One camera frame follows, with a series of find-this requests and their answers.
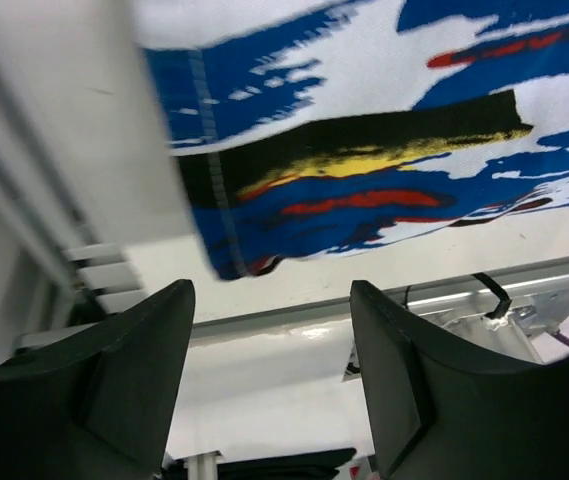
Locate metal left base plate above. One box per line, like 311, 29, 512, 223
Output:
401, 269, 569, 364

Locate blue white red patterned trousers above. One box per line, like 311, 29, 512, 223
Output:
132, 1, 569, 281

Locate white front cover panel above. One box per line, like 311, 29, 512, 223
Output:
165, 315, 374, 462

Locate aluminium table edge rail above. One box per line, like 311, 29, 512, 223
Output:
0, 72, 145, 314

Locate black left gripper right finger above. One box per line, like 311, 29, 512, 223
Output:
350, 280, 569, 479

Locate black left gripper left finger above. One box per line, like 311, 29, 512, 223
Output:
0, 280, 195, 479

